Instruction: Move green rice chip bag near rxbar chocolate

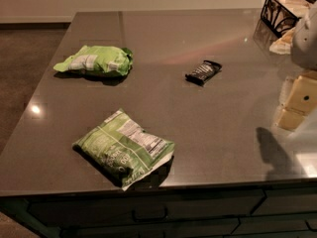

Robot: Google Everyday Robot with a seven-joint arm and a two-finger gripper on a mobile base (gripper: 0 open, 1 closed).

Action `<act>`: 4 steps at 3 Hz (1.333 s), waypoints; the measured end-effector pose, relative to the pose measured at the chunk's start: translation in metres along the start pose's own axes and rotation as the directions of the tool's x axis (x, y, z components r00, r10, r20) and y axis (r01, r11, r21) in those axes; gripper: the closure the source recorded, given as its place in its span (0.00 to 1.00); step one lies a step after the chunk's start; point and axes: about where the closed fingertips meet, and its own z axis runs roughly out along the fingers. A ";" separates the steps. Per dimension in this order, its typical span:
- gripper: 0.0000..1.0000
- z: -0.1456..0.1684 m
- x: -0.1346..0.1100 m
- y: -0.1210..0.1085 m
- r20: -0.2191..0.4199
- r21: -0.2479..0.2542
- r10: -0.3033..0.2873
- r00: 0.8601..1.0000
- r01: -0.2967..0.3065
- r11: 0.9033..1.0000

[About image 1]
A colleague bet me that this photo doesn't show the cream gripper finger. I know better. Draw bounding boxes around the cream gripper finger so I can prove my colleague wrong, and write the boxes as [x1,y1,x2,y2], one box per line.
[274,70,317,131]

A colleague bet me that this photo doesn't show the light green rice chip bag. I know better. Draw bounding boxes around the light green rice chip bag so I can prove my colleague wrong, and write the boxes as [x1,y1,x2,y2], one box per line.
[53,46,133,77]

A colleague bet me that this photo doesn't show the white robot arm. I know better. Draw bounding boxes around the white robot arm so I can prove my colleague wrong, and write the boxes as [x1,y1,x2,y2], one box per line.
[269,0,317,131]

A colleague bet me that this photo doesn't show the black rxbar chocolate bar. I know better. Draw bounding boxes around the black rxbar chocolate bar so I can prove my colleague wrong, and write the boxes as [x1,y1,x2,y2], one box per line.
[185,59,222,86]

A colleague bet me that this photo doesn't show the dark green chip bag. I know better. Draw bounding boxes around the dark green chip bag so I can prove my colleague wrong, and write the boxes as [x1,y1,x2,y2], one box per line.
[73,109,175,190]

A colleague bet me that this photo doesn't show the dark cabinet drawers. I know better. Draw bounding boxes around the dark cabinet drawers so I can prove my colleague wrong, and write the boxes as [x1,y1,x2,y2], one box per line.
[1,186,317,238]

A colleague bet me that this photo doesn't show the black wire basket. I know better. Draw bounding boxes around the black wire basket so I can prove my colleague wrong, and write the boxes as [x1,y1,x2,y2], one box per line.
[261,0,313,38]

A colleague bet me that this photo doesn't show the black drawer handle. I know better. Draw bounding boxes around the black drawer handle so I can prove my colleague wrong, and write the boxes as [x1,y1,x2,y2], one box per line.
[132,207,168,223]

